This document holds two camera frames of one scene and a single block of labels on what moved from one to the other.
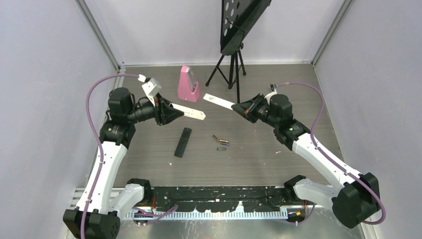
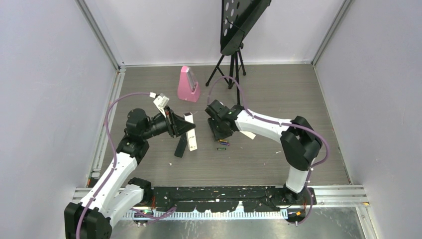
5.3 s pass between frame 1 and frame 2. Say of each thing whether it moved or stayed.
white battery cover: moved
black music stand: stayed
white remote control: moved
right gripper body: moved
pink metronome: stayed
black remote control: stayed
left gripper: moved
